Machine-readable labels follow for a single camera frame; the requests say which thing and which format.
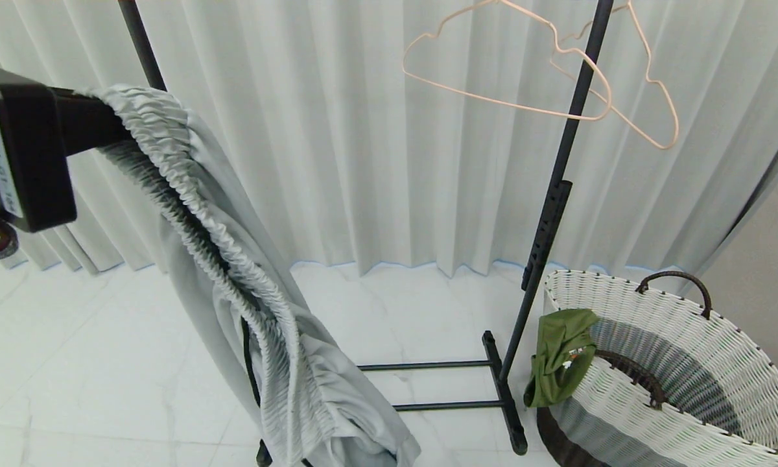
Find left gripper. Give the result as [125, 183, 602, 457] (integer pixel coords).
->
[0, 60, 78, 233]

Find pale grey shorts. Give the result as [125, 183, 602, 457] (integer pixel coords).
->
[81, 84, 422, 467]

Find pink clothes hanger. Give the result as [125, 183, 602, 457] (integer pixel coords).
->
[402, 0, 614, 123]
[551, 0, 680, 150]

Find black clothes rack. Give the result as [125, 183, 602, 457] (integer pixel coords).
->
[118, 0, 617, 467]

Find white laundry basket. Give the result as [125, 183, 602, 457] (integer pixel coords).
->
[535, 270, 778, 467]

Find white curtain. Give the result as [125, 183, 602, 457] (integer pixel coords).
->
[0, 0, 778, 281]

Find green garment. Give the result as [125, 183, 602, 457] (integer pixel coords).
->
[524, 308, 601, 408]

